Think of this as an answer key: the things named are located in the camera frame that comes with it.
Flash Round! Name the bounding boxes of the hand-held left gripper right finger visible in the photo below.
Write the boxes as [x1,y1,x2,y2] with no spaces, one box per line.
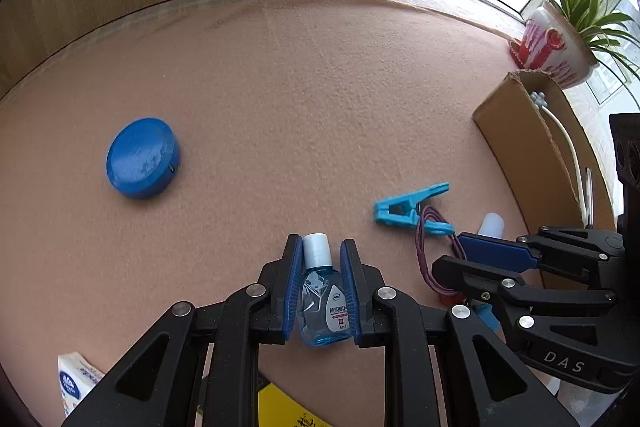
[340,238,581,427]

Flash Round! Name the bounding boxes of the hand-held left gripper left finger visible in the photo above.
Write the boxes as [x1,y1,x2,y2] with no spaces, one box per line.
[61,233,306,427]

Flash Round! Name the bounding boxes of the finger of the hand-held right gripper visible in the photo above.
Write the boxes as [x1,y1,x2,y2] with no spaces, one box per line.
[457,227,626,293]
[432,255,626,358]

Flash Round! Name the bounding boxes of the small white cap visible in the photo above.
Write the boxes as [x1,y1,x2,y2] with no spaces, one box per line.
[476,213,505,238]

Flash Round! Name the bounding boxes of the blue eye drop bottle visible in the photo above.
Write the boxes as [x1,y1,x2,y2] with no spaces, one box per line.
[296,233,349,348]

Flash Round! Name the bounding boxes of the purple cord with blue ring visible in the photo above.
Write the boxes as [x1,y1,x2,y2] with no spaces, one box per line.
[415,205,468,295]

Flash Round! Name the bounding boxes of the cardboard box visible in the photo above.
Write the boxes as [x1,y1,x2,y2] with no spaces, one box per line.
[472,69,617,290]

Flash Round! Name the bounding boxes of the grey knobbed roller massager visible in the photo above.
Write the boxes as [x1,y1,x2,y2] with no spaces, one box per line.
[529,91,588,225]

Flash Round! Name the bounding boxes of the light blue clothes peg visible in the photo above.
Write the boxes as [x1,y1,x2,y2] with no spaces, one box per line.
[372,182,451,228]

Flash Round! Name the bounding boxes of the yellow and black ruler card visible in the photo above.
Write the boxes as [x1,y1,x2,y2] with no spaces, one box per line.
[257,382,333,427]

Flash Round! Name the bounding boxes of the pink felt mat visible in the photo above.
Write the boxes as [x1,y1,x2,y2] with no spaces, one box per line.
[0,0,591,427]

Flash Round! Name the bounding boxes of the round blue lid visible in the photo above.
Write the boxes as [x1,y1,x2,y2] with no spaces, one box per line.
[105,117,181,200]

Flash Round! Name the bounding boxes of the spider plant in red-white pot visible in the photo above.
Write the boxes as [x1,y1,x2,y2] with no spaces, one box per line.
[500,0,640,100]

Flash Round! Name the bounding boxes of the white star-print tissue packet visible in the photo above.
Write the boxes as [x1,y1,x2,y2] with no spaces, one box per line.
[57,352,106,423]

